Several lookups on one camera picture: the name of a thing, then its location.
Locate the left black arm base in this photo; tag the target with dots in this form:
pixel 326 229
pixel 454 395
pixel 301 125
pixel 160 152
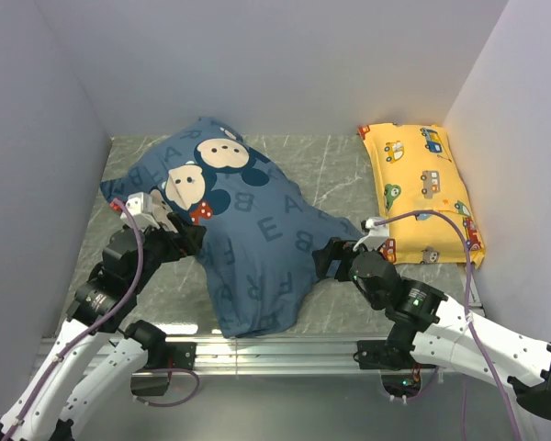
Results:
pixel 153 380

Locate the yellow car print pillow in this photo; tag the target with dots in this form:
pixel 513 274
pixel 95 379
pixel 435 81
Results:
pixel 414 169

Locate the aluminium mounting rail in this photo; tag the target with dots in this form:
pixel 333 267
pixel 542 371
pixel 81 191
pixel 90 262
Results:
pixel 273 355

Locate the blue cartoon print pillowcase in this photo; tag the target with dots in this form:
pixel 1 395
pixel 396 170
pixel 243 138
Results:
pixel 261 233

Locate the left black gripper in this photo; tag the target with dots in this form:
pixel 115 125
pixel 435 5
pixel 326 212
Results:
pixel 188 242

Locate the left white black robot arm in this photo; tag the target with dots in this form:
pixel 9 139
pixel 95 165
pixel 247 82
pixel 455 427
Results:
pixel 93 355

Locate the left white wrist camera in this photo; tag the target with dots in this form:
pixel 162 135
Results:
pixel 148 212

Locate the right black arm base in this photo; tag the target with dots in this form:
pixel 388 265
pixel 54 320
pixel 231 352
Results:
pixel 402 378

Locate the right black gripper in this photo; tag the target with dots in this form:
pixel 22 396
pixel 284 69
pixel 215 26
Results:
pixel 336 249

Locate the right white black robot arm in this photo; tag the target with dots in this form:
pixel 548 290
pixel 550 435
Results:
pixel 430 328

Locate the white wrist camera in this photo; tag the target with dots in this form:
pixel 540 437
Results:
pixel 148 212
pixel 376 232

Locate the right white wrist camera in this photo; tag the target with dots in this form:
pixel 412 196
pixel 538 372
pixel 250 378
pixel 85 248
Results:
pixel 376 232

